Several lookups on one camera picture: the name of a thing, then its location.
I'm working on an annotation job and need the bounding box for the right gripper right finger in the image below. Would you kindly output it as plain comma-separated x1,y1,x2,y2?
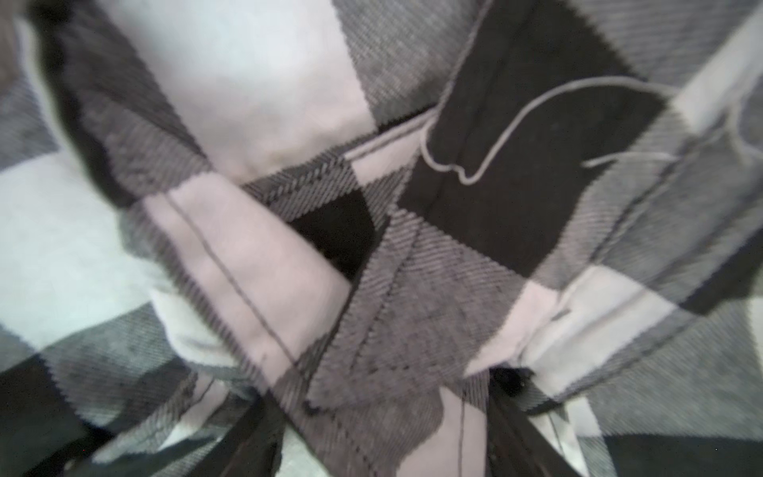
486,369,579,477

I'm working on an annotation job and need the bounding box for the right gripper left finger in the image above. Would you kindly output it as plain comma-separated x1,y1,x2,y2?
189,396,286,477

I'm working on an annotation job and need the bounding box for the black white plaid shirt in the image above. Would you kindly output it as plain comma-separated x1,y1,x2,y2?
1,1,762,476

